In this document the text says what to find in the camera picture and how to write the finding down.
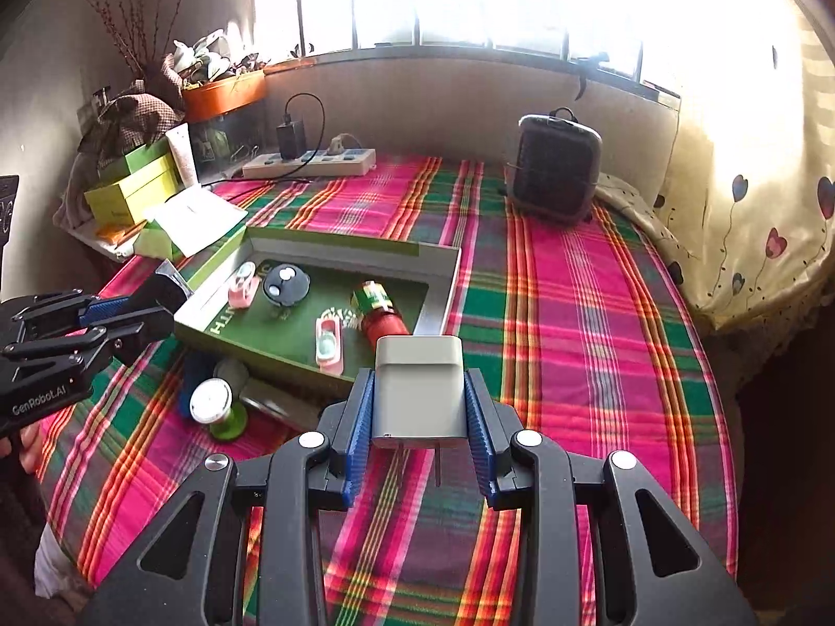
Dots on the white power strip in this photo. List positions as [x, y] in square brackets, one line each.
[313, 163]

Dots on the red bottle green label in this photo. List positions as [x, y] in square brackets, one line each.
[385, 319]

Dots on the pink green plaid blanket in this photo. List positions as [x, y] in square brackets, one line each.
[587, 372]

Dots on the white paper sheet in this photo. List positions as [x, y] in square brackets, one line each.
[196, 218]

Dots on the orange flat packet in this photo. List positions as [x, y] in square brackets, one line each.
[121, 231]

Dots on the pink contact lens case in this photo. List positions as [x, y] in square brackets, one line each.
[328, 345]

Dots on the olive green box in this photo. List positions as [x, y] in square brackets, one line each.
[134, 160]

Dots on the dried red branches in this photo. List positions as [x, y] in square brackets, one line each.
[134, 19]

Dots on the green cardboard box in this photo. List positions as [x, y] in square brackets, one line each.
[280, 339]

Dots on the black rectangular case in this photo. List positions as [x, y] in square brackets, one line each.
[163, 293]

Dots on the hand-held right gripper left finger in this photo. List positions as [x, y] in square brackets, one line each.
[359, 430]

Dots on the black round key fob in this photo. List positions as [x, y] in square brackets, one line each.
[286, 285]

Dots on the cream heart print curtain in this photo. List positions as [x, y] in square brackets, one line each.
[750, 176]

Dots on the cream dotted pillow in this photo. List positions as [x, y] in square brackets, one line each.
[639, 215]

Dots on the white side shelf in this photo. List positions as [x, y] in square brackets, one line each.
[91, 235]

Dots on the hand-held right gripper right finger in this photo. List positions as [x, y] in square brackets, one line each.
[479, 443]

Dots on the pink tape dispenser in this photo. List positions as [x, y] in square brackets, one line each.
[241, 283]

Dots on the green tissue pack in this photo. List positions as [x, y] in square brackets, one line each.
[153, 242]

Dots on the person's left hand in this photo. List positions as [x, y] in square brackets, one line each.
[29, 450]

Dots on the white tube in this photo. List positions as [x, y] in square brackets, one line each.
[182, 156]

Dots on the white charger plug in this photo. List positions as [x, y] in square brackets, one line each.
[417, 391]

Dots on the brown checked cloth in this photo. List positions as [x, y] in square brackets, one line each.
[137, 117]

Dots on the glass fish tank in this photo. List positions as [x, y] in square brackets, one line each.
[225, 143]

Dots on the white black slim bar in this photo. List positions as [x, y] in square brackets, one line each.
[274, 405]

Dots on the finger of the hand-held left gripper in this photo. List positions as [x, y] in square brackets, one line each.
[140, 336]
[107, 310]

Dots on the black flat device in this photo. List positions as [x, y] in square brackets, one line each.
[8, 215]

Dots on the black power adapter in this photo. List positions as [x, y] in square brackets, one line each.
[291, 140]

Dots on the white round jar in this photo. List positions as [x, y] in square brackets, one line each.
[232, 373]

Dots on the yellow box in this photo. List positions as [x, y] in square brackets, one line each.
[124, 199]

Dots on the green stamp white top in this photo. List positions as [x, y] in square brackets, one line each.
[218, 407]

